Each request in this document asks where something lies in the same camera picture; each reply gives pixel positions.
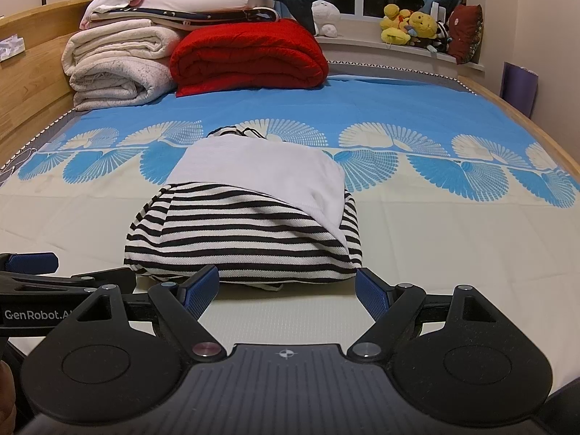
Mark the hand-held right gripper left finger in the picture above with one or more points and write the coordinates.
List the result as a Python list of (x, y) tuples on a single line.
[(199, 292)]

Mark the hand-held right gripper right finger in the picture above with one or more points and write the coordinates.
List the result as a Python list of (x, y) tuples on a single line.
[(374, 292)]

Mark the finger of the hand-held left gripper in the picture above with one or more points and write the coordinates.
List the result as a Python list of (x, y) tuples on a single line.
[(31, 263), (108, 278)]

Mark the striped white hooded top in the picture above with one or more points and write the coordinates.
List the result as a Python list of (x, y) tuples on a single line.
[(253, 176)]

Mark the person's left hand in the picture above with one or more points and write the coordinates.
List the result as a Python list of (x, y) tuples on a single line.
[(5, 398)]

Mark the blue patterned bed sheet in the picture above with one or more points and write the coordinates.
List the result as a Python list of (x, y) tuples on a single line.
[(430, 108)]

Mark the white fluffy folded blanket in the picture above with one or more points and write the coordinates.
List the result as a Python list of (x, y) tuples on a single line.
[(122, 84)]

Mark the cream folded blanket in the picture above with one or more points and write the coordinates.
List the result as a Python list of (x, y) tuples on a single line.
[(118, 45)]

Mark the white window sill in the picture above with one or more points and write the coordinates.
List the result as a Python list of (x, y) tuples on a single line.
[(371, 52)]

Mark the red folded blanket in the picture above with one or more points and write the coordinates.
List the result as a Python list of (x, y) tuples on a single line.
[(249, 56)]

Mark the purple mat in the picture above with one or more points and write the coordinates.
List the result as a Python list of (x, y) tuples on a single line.
[(520, 88)]

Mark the yellow bear plush toy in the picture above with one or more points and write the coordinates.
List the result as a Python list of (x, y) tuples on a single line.
[(423, 27)]

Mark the yellow duck plush toy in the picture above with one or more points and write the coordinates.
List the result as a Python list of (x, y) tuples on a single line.
[(393, 22)]

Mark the dark patterned folded quilt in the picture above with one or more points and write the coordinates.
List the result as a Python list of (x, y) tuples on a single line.
[(204, 17)]

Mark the white plush toy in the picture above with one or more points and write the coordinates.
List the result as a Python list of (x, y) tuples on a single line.
[(327, 18)]

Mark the white folded quilt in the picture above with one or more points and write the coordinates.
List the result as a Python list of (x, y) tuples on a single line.
[(204, 0)]

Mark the wooden bed frame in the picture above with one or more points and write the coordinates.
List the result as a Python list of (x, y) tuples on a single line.
[(40, 95)]

